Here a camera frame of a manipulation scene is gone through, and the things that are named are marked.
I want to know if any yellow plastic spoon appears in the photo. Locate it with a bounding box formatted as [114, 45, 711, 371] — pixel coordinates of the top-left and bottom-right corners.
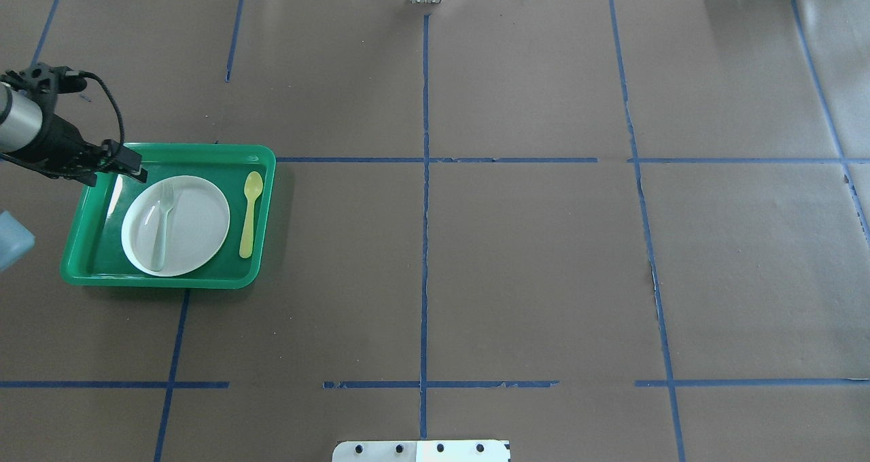
[239, 171, 264, 259]

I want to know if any white pillar base plate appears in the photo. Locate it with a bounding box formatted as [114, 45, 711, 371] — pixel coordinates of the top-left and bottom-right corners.
[332, 440, 512, 461]

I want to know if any white round plate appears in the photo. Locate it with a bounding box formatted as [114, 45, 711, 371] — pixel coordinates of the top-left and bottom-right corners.
[120, 176, 230, 277]

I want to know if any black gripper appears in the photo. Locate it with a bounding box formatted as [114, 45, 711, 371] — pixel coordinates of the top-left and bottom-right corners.
[7, 115, 148, 187]

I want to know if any green plastic tray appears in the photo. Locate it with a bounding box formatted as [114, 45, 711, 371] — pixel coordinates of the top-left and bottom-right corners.
[61, 143, 277, 289]

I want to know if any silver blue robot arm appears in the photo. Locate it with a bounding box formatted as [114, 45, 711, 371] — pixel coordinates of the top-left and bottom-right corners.
[1, 82, 148, 187]

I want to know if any black camera cable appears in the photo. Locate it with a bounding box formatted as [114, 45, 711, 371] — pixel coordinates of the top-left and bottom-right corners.
[76, 72, 126, 152]

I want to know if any pale green plastic fork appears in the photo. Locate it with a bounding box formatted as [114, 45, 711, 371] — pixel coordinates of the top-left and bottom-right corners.
[152, 179, 176, 271]

